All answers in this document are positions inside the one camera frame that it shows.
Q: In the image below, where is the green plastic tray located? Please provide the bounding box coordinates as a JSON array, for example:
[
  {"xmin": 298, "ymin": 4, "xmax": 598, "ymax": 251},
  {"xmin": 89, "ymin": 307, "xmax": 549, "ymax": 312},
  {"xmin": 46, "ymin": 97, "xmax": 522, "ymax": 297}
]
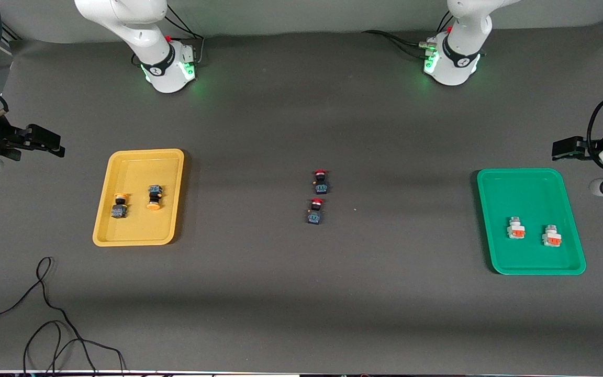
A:
[{"xmin": 477, "ymin": 168, "xmax": 587, "ymax": 275}]

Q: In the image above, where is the long looped black cable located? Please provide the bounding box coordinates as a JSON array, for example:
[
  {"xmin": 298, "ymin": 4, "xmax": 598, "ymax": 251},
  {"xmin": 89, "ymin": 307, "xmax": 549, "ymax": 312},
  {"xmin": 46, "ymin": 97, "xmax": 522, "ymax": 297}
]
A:
[{"xmin": 0, "ymin": 256, "xmax": 127, "ymax": 375}]

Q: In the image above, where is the yellow plastic tray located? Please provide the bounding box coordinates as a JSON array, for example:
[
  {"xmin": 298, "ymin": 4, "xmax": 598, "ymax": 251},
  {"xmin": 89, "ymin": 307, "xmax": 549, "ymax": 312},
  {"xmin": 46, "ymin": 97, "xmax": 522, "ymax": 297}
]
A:
[{"xmin": 92, "ymin": 149, "xmax": 185, "ymax": 247}]

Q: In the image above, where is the black arm base cable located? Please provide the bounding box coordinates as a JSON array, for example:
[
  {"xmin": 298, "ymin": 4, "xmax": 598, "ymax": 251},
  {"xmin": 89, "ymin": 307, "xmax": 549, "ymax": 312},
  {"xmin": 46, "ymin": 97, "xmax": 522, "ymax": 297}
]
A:
[
  {"xmin": 362, "ymin": 10, "xmax": 454, "ymax": 58},
  {"xmin": 155, "ymin": 3, "xmax": 206, "ymax": 66}
]

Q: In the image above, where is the red cap push button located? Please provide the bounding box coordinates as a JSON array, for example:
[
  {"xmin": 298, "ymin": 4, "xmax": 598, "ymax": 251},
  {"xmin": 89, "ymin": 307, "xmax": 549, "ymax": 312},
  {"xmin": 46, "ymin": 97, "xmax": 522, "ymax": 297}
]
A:
[
  {"xmin": 312, "ymin": 169, "xmax": 330, "ymax": 195},
  {"xmin": 307, "ymin": 198, "xmax": 325, "ymax": 226}
]

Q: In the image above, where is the white button with orange block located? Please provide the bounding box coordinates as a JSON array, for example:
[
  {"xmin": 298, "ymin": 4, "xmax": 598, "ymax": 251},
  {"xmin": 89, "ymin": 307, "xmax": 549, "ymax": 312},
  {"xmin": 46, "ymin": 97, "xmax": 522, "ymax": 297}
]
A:
[
  {"xmin": 542, "ymin": 224, "xmax": 562, "ymax": 248},
  {"xmin": 507, "ymin": 216, "xmax": 526, "ymax": 240}
]

